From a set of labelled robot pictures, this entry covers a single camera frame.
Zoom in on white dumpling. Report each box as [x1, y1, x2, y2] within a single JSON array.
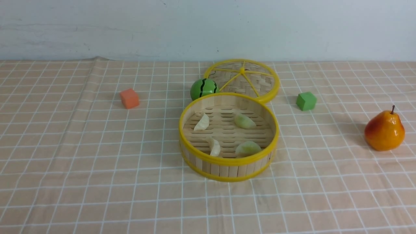
[[206, 136, 220, 157], [193, 113, 210, 131]]

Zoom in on greenish dumpling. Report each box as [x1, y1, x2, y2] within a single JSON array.
[[235, 141, 262, 157], [234, 113, 256, 129]]

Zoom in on bamboo steamer tray yellow rim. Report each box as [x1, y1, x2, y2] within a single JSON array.
[[178, 92, 279, 182]]

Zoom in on bamboo steamer lid yellow rim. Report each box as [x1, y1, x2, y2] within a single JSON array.
[[203, 59, 280, 103]]

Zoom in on green watermelon toy ball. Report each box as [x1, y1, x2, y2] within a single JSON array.
[[190, 78, 219, 101]]

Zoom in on orange foam cube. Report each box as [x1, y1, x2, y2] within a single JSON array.
[[119, 88, 140, 109]]

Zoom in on green foam cube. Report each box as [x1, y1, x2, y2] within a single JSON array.
[[296, 92, 318, 111]]

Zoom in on beige checkered tablecloth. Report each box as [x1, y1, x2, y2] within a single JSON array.
[[0, 58, 416, 234]]

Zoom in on orange yellow toy pear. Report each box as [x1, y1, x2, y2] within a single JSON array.
[[364, 105, 406, 151]]

